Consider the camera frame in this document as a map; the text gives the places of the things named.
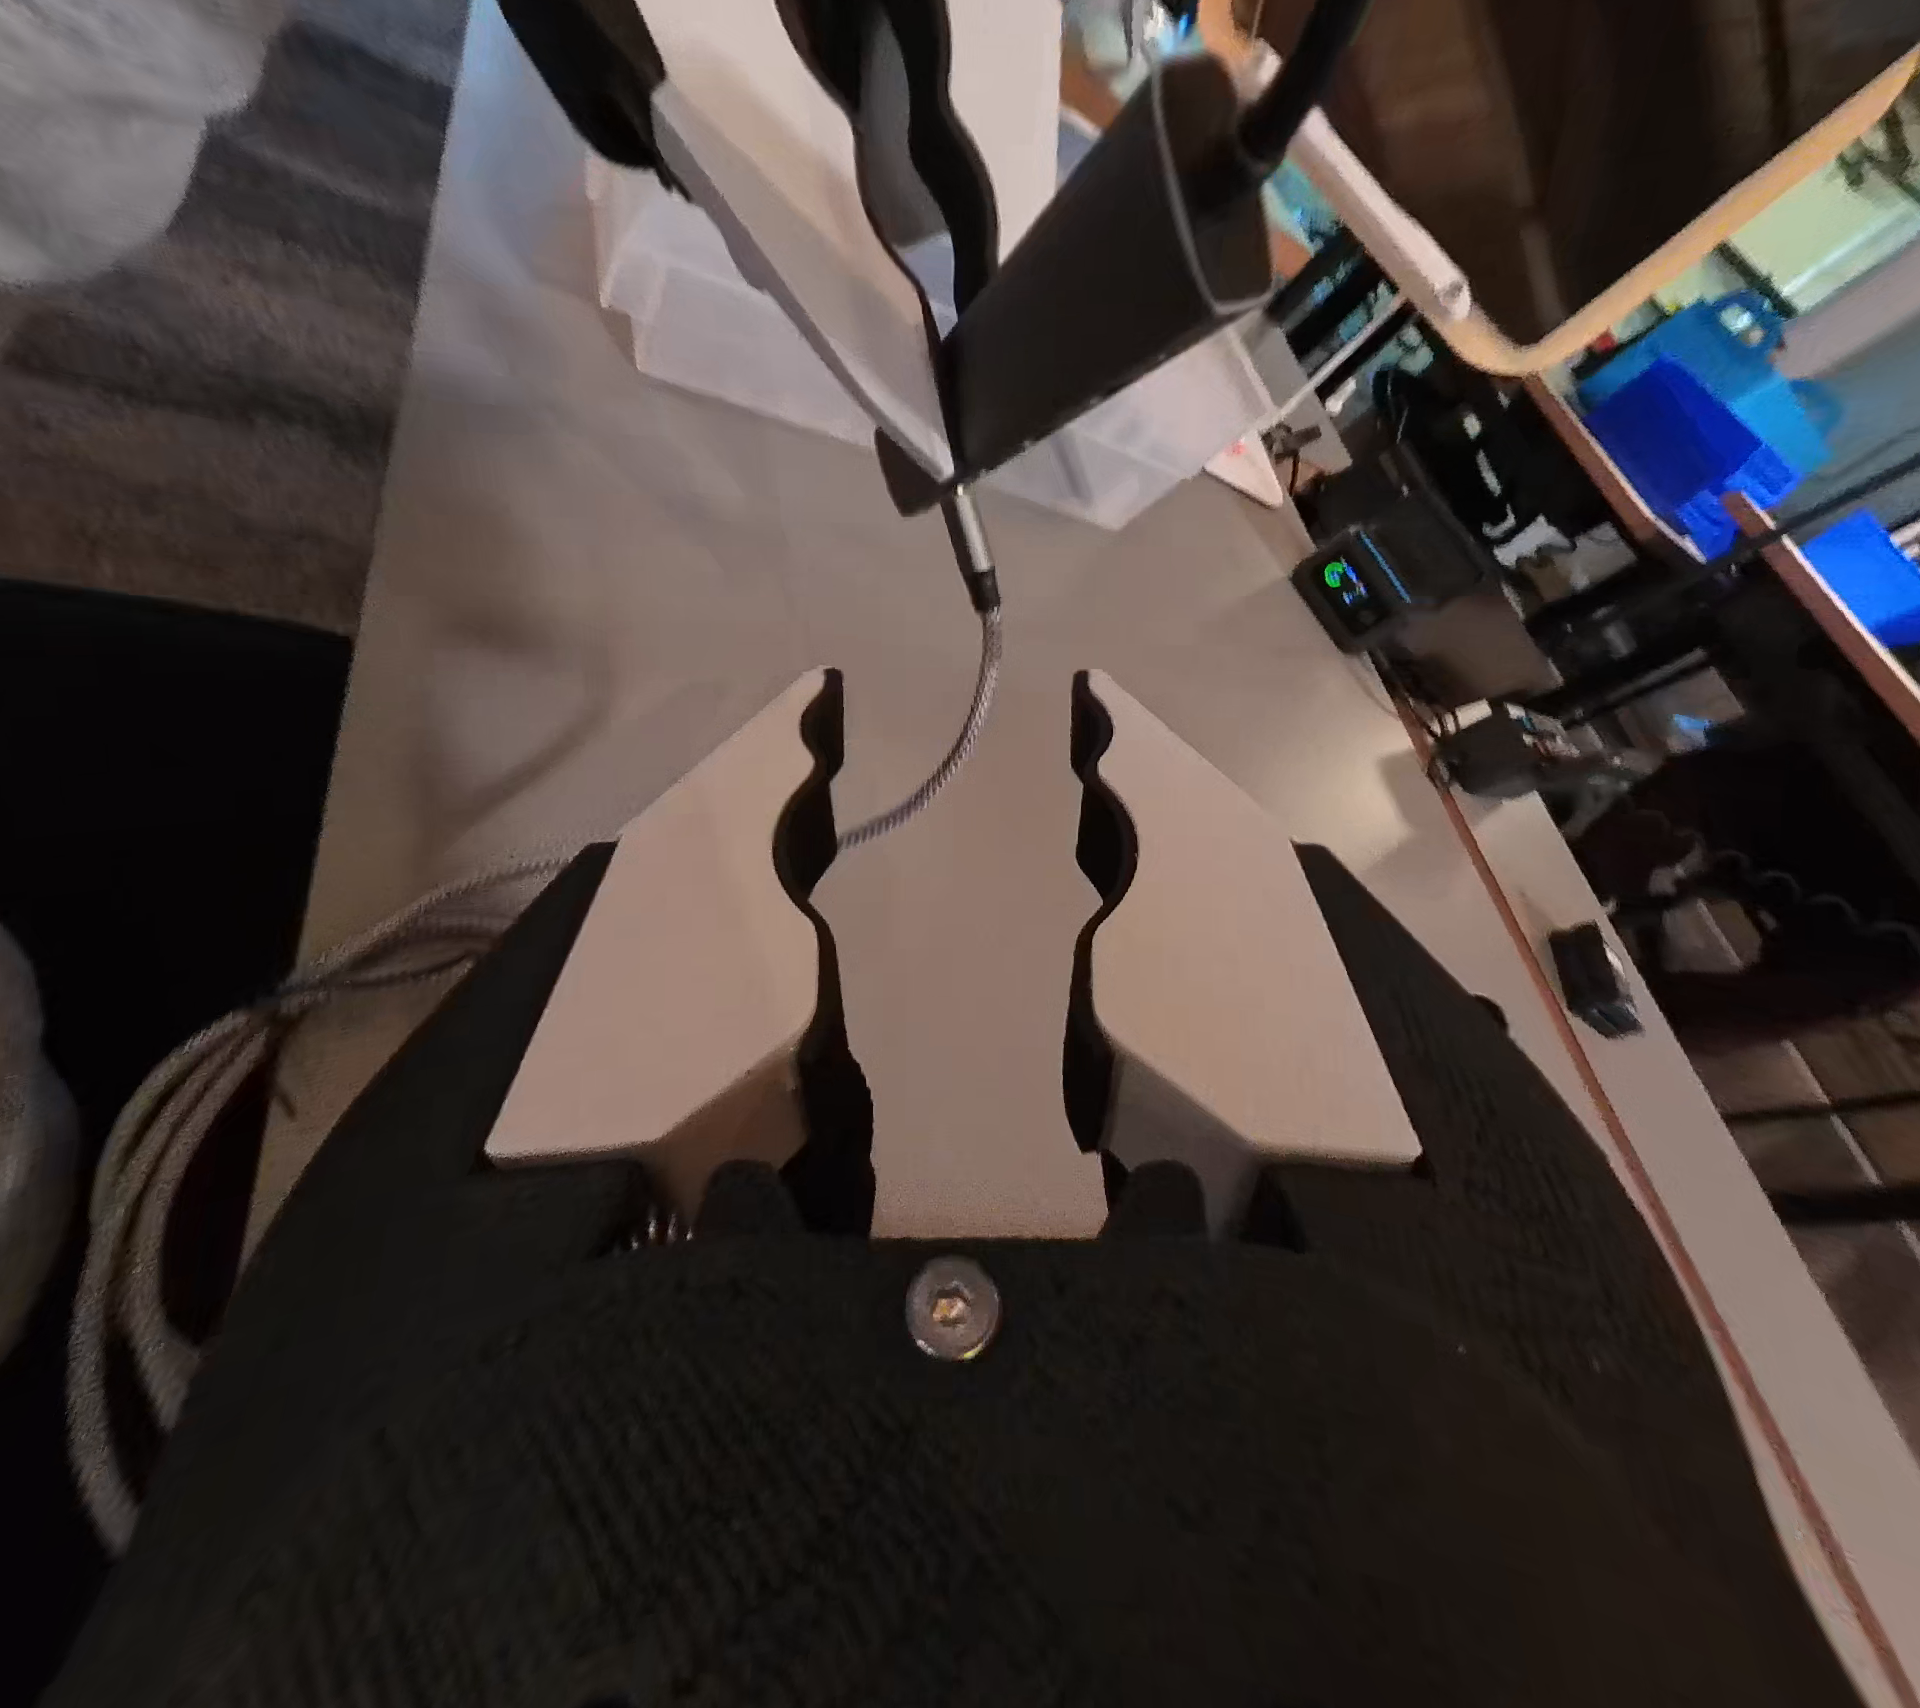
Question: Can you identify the black power station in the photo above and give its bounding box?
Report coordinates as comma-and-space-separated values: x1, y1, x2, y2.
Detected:
1291, 450, 1561, 691

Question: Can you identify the person's grey sweater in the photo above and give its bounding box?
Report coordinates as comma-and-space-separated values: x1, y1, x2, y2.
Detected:
0, 0, 482, 1289

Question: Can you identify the person's left forearm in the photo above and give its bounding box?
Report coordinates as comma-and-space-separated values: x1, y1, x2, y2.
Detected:
0, 0, 482, 292

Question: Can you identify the blue tote bag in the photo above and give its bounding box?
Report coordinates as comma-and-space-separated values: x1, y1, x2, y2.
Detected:
1692, 296, 1844, 435

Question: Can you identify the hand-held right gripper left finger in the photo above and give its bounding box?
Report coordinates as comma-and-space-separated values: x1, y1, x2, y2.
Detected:
478, 665, 876, 1239

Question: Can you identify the stack of blue bins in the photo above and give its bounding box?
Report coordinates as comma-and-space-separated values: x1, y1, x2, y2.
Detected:
1577, 329, 1801, 559

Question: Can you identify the blue plastic bin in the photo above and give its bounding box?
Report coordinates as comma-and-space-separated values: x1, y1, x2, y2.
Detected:
1797, 509, 1920, 647

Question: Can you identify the small black box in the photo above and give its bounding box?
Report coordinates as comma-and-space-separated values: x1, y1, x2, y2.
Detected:
1546, 921, 1640, 1039

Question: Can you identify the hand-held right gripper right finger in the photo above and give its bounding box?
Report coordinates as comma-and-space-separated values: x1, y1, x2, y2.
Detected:
1064, 665, 1425, 1212

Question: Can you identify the clear plastic bin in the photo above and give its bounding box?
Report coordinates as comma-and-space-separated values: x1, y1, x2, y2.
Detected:
580, 151, 1296, 526

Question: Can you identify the dark grey usb hub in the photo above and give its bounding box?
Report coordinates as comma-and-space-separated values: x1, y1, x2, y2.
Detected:
862, 11, 1280, 477

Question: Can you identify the wooden framed mirror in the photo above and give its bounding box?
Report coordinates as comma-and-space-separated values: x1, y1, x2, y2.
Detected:
1196, 0, 1920, 376

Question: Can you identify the white mirror stand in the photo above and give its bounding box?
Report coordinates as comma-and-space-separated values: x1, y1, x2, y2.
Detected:
1200, 43, 1480, 495

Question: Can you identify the grey braided usb-c cable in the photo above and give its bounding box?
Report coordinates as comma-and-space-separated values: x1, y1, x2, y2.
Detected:
67, 481, 1005, 1553

